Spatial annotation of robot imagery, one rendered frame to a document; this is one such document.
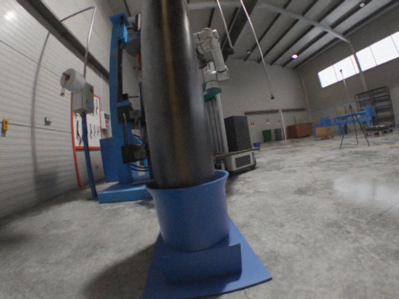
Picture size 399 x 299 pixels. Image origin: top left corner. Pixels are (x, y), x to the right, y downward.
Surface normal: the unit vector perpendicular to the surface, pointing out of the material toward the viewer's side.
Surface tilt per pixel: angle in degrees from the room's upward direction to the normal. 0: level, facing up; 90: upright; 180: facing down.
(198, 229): 90
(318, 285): 0
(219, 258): 90
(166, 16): 90
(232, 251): 90
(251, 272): 0
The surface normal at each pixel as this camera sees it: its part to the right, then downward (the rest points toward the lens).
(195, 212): 0.16, 0.00
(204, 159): 0.70, -0.09
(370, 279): -0.14, -0.99
